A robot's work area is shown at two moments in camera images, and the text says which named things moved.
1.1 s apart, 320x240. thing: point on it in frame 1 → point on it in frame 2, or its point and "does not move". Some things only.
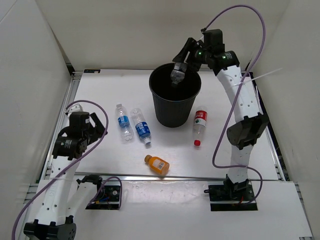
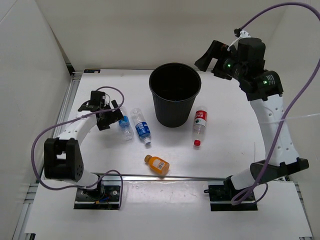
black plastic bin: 174,105 does not move
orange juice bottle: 157,164 does not move
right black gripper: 191,45 → 219,51
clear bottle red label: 200,123 does not move
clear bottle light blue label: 127,134 does not move
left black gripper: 98,131 → 115,115
